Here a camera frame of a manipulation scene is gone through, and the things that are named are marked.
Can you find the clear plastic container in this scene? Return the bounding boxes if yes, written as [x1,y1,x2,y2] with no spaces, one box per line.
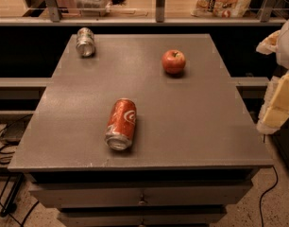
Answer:
[75,0,110,17]

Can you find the silver soda can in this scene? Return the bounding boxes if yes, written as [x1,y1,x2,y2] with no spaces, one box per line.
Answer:
[76,27,95,57]

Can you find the snack bag on shelf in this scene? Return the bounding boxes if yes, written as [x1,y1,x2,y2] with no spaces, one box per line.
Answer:
[191,0,251,18]

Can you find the black cable right floor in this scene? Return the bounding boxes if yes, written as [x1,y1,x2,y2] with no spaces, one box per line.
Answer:
[258,166,280,227]

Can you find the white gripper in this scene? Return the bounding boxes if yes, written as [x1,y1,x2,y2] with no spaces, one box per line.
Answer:
[256,19,289,134]

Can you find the metal shelf rail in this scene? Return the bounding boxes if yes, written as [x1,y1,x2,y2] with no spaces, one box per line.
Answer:
[0,0,289,26]

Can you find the black power adapter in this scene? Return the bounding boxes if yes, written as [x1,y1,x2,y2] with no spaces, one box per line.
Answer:
[0,121,27,146]

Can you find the black cables left floor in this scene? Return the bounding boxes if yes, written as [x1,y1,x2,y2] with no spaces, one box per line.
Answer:
[0,113,41,227]

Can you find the red coke can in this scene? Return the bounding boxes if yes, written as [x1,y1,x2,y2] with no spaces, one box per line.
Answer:
[105,98,137,150]

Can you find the grey drawer cabinet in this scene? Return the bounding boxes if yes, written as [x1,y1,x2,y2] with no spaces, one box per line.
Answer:
[9,34,272,227]

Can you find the red apple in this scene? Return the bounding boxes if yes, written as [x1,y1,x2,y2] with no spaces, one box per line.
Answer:
[161,49,186,75]

